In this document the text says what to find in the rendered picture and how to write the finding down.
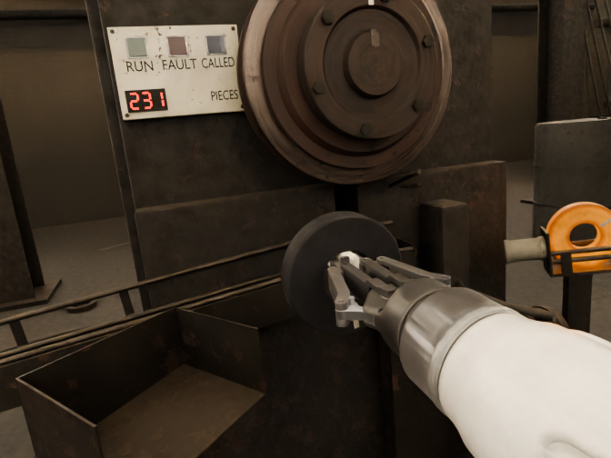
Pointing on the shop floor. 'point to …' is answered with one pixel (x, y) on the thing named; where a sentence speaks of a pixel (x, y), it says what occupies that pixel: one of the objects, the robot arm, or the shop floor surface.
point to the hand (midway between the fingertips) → (342, 261)
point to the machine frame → (158, 220)
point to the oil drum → (571, 170)
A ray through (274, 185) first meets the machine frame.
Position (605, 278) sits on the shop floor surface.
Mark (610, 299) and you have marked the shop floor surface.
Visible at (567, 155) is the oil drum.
